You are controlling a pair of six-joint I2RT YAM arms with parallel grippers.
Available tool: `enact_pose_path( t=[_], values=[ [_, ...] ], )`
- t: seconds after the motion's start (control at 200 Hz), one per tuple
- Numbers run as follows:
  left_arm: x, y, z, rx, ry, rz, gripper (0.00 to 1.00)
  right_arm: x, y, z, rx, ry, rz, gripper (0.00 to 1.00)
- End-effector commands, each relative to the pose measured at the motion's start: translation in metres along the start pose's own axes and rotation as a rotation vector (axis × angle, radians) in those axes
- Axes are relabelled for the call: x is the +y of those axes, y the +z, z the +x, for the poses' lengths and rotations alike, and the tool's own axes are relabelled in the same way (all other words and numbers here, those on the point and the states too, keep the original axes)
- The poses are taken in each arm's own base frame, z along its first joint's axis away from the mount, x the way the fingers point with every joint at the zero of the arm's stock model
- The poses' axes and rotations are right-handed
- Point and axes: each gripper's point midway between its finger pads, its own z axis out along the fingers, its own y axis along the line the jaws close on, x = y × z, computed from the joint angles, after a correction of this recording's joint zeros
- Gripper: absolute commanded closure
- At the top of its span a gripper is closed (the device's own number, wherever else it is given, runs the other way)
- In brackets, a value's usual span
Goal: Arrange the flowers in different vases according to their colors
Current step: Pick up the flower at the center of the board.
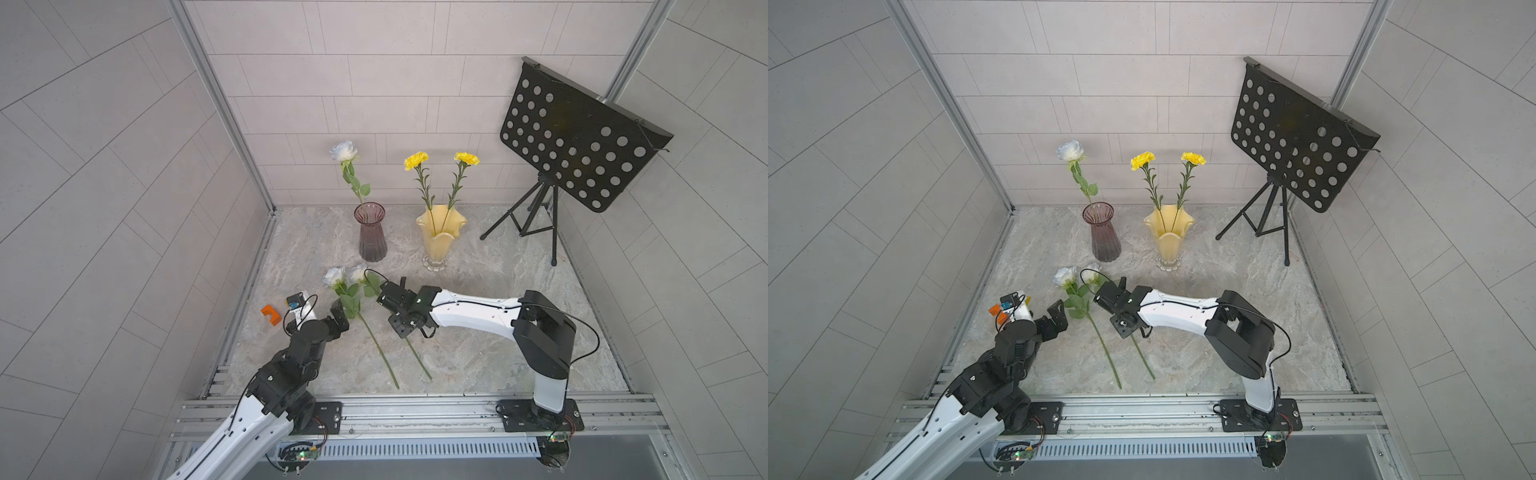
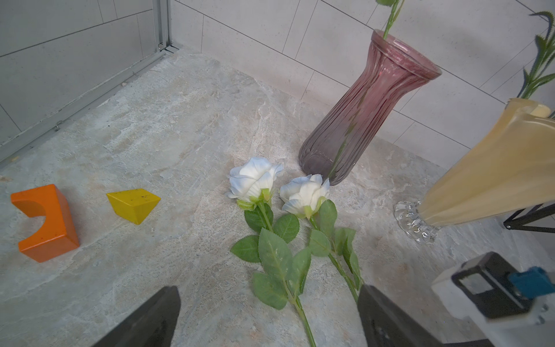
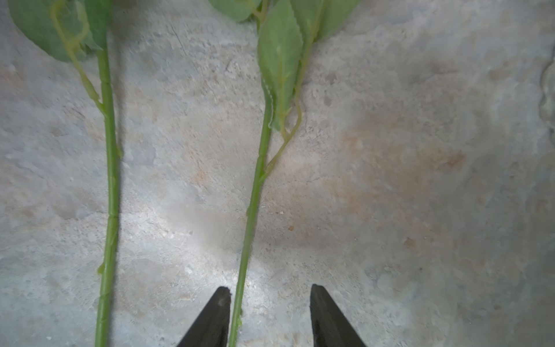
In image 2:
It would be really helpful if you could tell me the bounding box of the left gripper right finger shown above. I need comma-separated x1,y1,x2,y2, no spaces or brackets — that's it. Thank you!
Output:
357,285,442,347

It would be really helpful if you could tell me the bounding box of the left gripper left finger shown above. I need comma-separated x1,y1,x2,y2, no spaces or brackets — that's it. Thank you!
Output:
94,286,181,347

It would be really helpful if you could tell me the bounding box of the white rose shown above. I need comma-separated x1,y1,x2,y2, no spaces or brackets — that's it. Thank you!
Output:
227,157,317,346
280,174,363,302
328,1,405,185

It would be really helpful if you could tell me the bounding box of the yellow carnation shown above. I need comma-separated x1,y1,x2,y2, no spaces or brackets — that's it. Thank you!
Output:
517,11,554,99

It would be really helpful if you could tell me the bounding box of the yellow wedge block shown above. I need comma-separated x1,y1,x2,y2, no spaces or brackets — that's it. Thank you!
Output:
106,189,160,225

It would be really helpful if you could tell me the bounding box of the orange arch block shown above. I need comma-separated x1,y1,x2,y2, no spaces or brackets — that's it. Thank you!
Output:
11,184,79,263

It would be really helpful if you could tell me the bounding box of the black perforated music stand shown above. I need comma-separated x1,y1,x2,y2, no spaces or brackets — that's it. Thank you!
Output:
503,204,554,234

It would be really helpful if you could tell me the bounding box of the yellow wavy vase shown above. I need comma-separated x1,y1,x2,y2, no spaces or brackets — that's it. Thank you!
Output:
394,98,554,244

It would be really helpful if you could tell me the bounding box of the purple glass vase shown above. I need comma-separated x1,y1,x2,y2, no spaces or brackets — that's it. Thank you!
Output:
299,30,442,185

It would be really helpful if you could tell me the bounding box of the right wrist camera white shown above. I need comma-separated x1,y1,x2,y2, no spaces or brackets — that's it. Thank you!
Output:
432,252,554,346

